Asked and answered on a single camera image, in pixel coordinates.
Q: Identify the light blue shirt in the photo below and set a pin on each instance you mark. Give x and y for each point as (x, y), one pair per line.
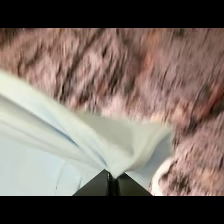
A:
(66, 140)

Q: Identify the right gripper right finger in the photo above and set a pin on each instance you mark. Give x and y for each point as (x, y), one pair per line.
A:
(131, 187)

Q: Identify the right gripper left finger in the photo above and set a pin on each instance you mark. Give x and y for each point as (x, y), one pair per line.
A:
(96, 186)

